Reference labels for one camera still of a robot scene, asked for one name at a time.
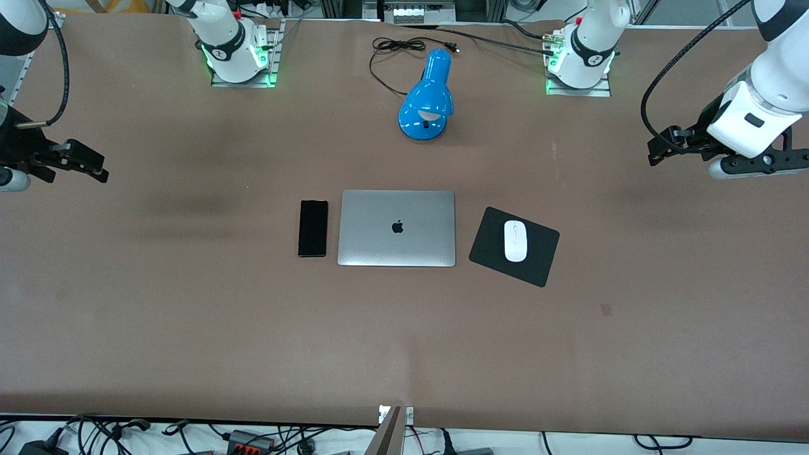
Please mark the black mouse pad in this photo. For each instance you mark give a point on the black mouse pad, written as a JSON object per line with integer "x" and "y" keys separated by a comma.
{"x": 486, "y": 246}

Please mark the grey camera stand pole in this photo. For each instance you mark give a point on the grey camera stand pole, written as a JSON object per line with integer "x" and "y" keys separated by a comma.
{"x": 392, "y": 436}

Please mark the black power adapter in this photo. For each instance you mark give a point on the black power adapter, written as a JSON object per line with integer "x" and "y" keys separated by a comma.
{"x": 41, "y": 448}

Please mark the blue desk lamp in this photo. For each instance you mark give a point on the blue desk lamp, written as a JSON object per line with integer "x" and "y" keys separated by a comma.
{"x": 426, "y": 95}

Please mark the white computer mouse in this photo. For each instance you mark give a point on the white computer mouse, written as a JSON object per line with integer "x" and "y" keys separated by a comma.
{"x": 515, "y": 243}

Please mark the silver closed laptop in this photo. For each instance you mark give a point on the silver closed laptop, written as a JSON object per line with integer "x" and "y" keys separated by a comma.
{"x": 379, "y": 234}

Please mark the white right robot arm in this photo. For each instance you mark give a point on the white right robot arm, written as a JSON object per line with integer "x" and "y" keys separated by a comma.
{"x": 227, "y": 38}

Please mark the perforated aluminium rail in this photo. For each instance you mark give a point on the perforated aluminium rail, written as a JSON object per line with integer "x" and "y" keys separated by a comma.
{"x": 25, "y": 63}

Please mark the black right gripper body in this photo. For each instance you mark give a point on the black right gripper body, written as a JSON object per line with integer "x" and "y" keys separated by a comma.
{"x": 18, "y": 148}

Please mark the black smartphone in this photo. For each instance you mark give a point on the black smartphone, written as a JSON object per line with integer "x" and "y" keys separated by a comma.
{"x": 313, "y": 227}

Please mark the grey box with orange levers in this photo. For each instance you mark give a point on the grey box with orange levers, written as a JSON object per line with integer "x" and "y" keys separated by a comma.
{"x": 249, "y": 442}

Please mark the white power strip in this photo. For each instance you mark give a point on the white power strip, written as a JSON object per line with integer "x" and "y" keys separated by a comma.
{"x": 414, "y": 12}

